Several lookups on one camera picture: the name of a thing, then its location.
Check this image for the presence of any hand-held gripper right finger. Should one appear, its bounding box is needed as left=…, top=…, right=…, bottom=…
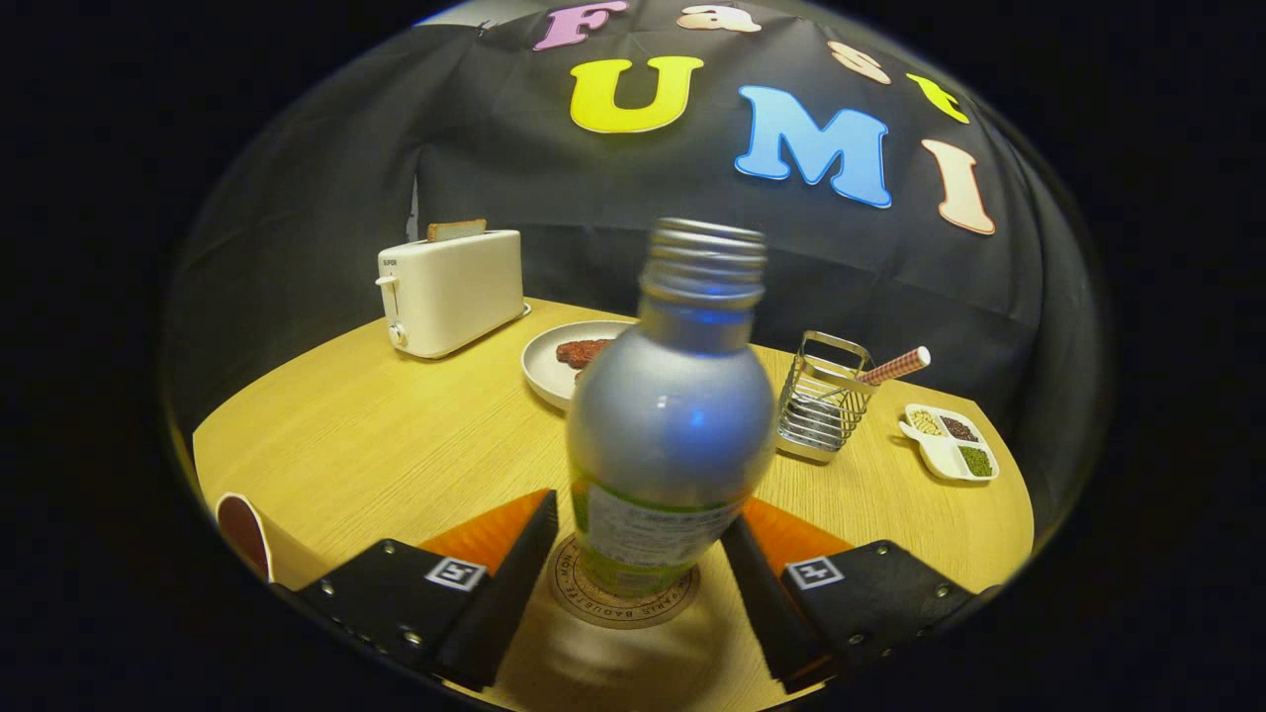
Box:
left=720, top=494, right=1000, bottom=695

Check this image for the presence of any brown meat slice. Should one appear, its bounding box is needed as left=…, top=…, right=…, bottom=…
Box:
left=556, top=338, right=614, bottom=370

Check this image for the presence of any striped straw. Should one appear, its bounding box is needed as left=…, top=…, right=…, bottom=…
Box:
left=857, top=346, right=932, bottom=388

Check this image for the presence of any round printed coaster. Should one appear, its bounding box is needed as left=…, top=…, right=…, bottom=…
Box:
left=550, top=534, right=702, bottom=630

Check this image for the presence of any white divided dish with beans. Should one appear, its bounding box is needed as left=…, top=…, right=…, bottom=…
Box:
left=898, top=402, right=1000, bottom=484

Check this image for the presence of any white toaster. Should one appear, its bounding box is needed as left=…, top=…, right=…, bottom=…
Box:
left=375, top=229, right=531, bottom=360

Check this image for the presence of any beige cup with wooden handle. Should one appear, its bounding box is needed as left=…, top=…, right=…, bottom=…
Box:
left=215, top=491, right=332, bottom=592

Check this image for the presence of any wooden table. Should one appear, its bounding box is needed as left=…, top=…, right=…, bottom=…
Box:
left=193, top=297, right=1036, bottom=712

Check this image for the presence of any white round plate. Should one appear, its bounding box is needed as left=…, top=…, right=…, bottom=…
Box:
left=520, top=320, right=634, bottom=412

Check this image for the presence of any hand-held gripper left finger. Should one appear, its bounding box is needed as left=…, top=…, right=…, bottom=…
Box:
left=294, top=489, right=560, bottom=693

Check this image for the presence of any silver bottle with green label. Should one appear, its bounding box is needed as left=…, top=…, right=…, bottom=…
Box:
left=565, top=218, right=778, bottom=597

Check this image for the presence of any metal wire holder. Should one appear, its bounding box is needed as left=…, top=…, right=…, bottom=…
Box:
left=774, top=330, right=877, bottom=465

